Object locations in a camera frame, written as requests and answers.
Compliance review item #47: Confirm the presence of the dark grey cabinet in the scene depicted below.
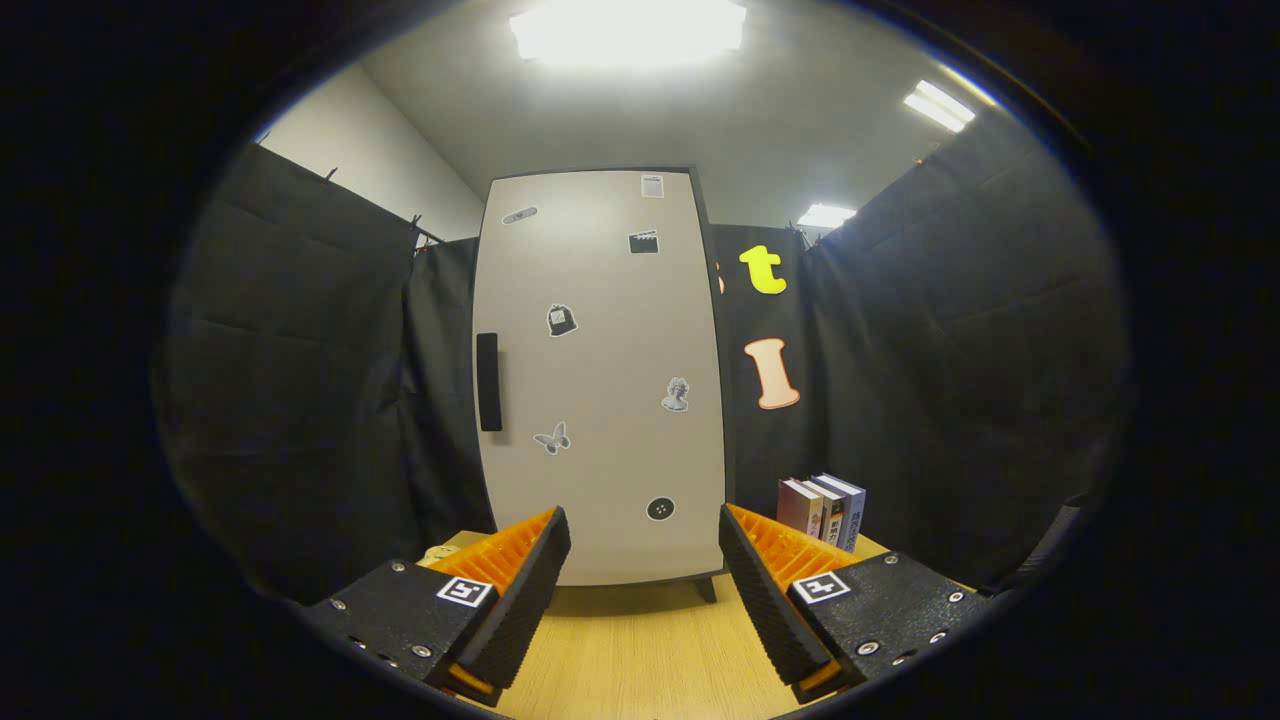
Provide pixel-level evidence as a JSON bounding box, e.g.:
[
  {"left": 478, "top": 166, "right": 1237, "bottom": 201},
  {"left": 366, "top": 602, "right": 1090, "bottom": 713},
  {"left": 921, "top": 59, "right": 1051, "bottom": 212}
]
[{"left": 468, "top": 165, "right": 736, "bottom": 604}]

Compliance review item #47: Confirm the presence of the large ceiling light panel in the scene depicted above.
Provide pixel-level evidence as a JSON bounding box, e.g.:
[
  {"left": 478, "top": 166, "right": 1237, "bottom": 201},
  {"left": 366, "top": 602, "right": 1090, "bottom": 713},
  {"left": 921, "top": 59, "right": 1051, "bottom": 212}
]
[{"left": 508, "top": 0, "right": 749, "bottom": 69}]

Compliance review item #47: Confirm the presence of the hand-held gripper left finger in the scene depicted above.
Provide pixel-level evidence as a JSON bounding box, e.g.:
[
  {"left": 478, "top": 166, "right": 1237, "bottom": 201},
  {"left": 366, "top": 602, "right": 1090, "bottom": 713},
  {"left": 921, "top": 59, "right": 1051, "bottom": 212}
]
[{"left": 300, "top": 505, "right": 573, "bottom": 709}]

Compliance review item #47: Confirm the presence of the blue grey book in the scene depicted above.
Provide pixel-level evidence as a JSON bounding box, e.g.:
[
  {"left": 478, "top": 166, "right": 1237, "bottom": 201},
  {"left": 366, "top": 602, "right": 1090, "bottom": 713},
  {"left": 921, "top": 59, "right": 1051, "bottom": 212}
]
[{"left": 812, "top": 472, "right": 867, "bottom": 554}]

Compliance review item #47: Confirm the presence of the dark grey curved object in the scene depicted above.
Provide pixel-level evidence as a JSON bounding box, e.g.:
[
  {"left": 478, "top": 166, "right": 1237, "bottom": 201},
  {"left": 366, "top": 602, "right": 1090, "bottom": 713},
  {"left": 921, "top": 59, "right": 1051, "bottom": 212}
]
[{"left": 990, "top": 495, "right": 1091, "bottom": 591}]

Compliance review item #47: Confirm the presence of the black backdrop cloth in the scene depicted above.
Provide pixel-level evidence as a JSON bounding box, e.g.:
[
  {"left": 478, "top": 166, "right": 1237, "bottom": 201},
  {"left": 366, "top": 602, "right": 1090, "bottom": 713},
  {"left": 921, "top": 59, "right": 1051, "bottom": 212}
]
[{"left": 160, "top": 110, "right": 1131, "bottom": 601}]

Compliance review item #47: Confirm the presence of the black door handle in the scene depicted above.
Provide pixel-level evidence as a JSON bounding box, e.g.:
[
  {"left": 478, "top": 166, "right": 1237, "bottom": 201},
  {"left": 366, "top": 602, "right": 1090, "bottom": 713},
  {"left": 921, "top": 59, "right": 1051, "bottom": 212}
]
[{"left": 476, "top": 332, "right": 503, "bottom": 433}]

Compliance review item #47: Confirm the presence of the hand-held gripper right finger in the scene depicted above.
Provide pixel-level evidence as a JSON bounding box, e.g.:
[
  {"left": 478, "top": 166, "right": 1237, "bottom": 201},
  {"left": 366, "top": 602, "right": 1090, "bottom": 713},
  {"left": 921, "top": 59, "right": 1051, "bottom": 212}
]
[{"left": 718, "top": 503, "right": 1001, "bottom": 703}]

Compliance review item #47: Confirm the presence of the dark red book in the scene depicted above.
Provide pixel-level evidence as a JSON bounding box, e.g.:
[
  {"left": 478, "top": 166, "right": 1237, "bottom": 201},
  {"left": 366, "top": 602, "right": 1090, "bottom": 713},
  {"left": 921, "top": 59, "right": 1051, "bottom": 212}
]
[{"left": 777, "top": 478, "right": 825, "bottom": 538}]

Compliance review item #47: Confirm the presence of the long ceiling light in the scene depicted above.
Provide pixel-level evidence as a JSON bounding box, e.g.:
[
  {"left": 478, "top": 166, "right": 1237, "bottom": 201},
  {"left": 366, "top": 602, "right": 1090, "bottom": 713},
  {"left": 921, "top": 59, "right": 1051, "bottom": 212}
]
[{"left": 903, "top": 80, "right": 977, "bottom": 134}]

